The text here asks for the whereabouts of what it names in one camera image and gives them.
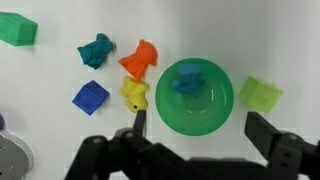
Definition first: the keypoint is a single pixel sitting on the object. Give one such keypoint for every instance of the blue animal toy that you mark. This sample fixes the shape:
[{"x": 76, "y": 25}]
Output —
[{"x": 188, "y": 81}]

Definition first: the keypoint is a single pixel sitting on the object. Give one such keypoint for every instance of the green hexagonal block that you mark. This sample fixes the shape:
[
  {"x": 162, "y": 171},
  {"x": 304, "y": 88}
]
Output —
[{"x": 16, "y": 30}]

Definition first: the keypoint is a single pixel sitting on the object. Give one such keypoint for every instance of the lime green cube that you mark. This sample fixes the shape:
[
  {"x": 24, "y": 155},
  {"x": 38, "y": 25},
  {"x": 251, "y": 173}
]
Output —
[{"x": 260, "y": 95}]

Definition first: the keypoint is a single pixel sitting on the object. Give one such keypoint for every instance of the blue cube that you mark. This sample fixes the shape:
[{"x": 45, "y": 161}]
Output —
[{"x": 90, "y": 98}]

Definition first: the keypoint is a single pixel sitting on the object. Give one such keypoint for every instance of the teal block toy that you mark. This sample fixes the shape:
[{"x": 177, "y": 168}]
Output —
[{"x": 95, "y": 53}]

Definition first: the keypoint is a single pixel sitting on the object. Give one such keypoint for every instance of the orange block toy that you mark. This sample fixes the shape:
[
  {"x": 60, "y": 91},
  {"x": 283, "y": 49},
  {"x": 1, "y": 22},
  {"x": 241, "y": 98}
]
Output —
[{"x": 140, "y": 60}]

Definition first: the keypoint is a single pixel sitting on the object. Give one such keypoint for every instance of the green plastic bowl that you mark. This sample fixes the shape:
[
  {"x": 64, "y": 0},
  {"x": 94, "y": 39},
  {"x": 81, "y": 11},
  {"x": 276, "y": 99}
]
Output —
[{"x": 200, "y": 110}]

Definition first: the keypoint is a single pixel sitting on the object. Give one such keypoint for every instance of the gray metal plate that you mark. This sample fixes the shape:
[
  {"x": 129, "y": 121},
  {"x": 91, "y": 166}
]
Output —
[{"x": 11, "y": 156}]

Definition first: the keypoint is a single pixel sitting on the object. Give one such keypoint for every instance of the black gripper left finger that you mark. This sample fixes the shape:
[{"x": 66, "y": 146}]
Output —
[{"x": 133, "y": 156}]

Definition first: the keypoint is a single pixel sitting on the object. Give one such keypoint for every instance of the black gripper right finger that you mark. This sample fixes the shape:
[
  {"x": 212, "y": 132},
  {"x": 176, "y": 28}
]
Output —
[{"x": 290, "y": 150}]

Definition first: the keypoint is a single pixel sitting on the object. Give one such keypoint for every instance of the yellow bear toy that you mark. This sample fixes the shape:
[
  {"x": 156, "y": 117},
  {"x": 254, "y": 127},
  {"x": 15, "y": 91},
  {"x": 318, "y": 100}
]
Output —
[{"x": 135, "y": 96}]

